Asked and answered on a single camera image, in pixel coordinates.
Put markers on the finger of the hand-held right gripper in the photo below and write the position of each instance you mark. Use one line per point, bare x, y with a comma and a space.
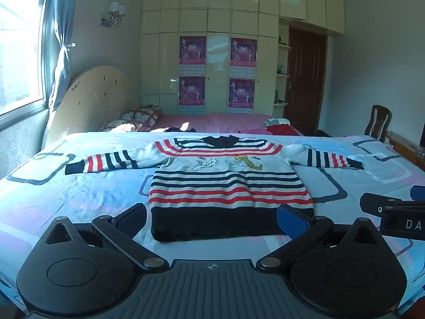
378, 202
419, 192

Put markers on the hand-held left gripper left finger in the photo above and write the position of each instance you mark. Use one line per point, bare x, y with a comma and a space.
132, 217

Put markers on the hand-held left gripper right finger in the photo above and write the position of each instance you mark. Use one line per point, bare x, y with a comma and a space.
292, 221

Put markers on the striped knit sweater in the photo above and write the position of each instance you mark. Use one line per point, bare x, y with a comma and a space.
229, 186

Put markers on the red and white clothes pile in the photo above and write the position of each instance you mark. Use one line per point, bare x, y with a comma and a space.
282, 129

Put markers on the light blue patterned bedsheet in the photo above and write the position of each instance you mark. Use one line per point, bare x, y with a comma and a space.
83, 199

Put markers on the dark wooden chair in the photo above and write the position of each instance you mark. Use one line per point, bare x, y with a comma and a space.
377, 119

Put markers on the pale patterned pillow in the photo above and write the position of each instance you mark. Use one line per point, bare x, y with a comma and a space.
116, 125

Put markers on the dark cloth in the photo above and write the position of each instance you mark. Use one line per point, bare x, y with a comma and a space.
179, 129

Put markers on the checked patterned pillow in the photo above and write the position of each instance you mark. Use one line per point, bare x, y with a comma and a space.
141, 115

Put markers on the pink bed sheet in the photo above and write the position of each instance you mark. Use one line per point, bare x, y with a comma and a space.
225, 121

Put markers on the beige rounded headboard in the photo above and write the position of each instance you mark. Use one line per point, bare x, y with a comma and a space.
89, 96

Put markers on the brown wooden door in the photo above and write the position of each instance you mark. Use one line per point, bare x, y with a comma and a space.
305, 83

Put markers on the cream corner shelf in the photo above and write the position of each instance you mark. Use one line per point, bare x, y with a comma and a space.
282, 75

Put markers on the cream glossy wardrobe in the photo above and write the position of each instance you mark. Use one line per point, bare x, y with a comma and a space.
217, 83

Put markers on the blue curtain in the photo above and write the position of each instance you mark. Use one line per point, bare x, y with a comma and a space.
63, 56

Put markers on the window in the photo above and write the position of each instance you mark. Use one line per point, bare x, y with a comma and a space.
20, 46

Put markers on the wooden bed frame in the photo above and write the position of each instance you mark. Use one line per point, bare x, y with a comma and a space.
398, 139

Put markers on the purple wall poster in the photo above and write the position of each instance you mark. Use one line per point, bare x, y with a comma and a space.
192, 89
192, 51
241, 93
243, 53

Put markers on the wall lamp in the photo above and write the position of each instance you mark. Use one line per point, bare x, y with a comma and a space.
114, 13

